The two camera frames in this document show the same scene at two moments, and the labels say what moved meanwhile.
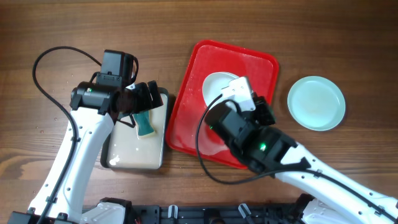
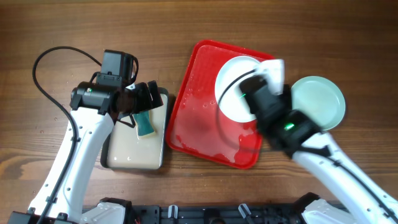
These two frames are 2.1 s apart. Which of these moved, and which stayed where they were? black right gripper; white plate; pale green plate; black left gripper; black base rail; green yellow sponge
Moved: white plate; black right gripper
Stayed: black base rail; green yellow sponge; black left gripper; pale green plate
